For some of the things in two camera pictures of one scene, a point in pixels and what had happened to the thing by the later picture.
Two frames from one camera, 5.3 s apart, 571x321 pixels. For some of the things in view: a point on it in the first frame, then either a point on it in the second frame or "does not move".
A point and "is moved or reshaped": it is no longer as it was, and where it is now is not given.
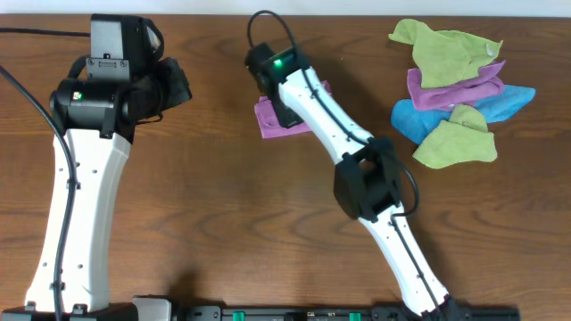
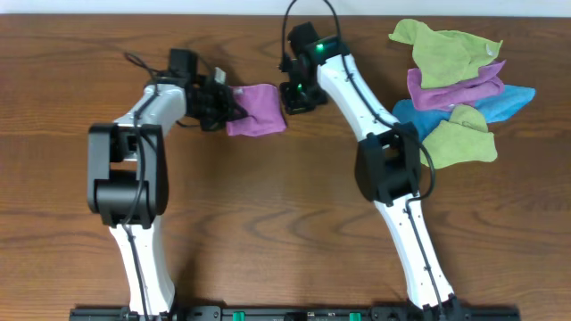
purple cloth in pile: [485, 83] does not move
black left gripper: [177, 85] -> [221, 103]
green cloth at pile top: [441, 56] does not move
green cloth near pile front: [465, 137] does not move
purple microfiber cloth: [269, 123] is moved or reshaped
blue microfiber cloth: [411, 124] does not move
